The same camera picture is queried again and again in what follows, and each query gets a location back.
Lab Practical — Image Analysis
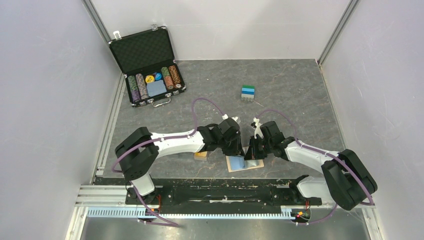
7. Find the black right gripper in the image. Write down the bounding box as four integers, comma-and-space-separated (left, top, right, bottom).
244, 135, 273, 161

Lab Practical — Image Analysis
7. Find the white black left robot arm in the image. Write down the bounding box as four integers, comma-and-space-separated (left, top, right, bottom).
115, 118, 244, 204

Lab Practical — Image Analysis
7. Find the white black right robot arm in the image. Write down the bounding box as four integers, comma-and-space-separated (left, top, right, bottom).
244, 118, 378, 211

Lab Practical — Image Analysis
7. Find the blue green block stack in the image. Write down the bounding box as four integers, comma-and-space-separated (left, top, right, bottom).
241, 85, 256, 101

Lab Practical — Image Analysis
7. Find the black poker chip case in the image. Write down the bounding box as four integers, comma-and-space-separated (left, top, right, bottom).
108, 24, 187, 107

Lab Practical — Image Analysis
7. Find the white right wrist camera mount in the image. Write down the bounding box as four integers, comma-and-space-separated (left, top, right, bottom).
251, 117, 263, 139

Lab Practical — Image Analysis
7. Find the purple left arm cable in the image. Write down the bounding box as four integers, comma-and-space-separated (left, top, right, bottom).
111, 97, 229, 227

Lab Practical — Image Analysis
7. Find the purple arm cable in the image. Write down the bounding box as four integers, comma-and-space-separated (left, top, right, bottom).
111, 97, 229, 227
255, 109, 375, 227

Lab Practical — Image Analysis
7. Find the white toothed cable rail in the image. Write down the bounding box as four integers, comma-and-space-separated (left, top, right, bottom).
86, 206, 295, 220

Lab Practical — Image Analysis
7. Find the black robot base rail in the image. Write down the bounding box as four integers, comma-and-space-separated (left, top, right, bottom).
94, 177, 322, 216

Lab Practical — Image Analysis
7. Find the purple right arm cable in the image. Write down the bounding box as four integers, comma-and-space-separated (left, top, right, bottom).
255, 109, 375, 227

